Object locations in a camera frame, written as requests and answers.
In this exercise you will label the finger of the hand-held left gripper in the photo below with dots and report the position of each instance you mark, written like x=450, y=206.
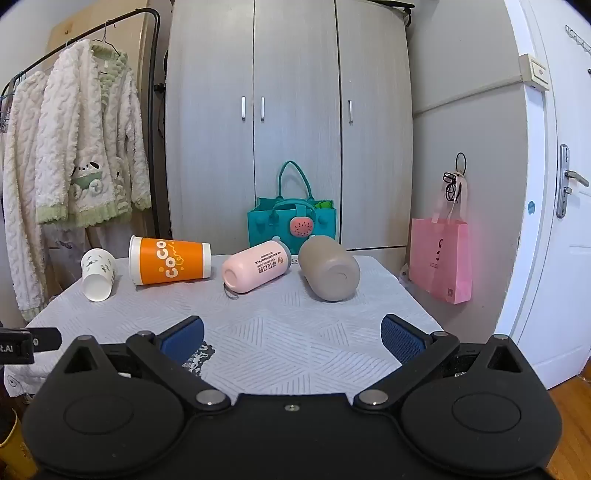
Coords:
x=46, y=339

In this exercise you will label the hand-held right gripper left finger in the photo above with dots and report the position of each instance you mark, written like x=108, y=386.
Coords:
x=182, y=339

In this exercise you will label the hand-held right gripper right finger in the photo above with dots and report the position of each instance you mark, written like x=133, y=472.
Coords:
x=402, y=340

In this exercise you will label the orange CoCo paper cup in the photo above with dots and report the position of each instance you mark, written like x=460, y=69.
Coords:
x=171, y=261

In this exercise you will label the white paper cup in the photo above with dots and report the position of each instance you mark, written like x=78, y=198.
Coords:
x=98, y=274

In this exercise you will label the grey-brown insulated cup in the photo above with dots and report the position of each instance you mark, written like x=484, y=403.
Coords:
x=330, y=270

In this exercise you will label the pink insulated cup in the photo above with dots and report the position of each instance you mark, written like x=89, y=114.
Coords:
x=256, y=267

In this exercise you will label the pink shopping bag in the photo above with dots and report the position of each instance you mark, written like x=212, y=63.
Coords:
x=438, y=258

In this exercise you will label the yellow object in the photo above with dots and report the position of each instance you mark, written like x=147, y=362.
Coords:
x=14, y=447

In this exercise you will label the teal felt handbag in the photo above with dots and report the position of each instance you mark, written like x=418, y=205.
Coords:
x=268, y=224

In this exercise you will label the pink watermelon charm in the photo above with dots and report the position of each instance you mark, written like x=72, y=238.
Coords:
x=301, y=226

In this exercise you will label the white fluffy robe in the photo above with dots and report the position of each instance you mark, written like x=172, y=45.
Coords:
x=21, y=184

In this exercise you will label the green item in handbag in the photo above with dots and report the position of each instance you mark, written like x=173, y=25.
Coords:
x=324, y=204

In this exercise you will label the white door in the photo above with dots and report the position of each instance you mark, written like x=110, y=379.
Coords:
x=563, y=277

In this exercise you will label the black clothes rack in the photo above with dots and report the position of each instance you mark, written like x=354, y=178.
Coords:
x=155, y=138

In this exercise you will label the white fluffy green-trimmed jacket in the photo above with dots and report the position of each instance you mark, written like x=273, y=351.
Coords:
x=87, y=138

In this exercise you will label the grey wooden wardrobe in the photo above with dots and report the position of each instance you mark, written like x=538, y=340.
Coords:
x=295, y=138

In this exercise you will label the beige wall box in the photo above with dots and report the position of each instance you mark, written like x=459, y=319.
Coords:
x=534, y=71

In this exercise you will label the white wall hook rail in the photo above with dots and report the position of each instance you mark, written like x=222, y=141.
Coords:
x=579, y=39

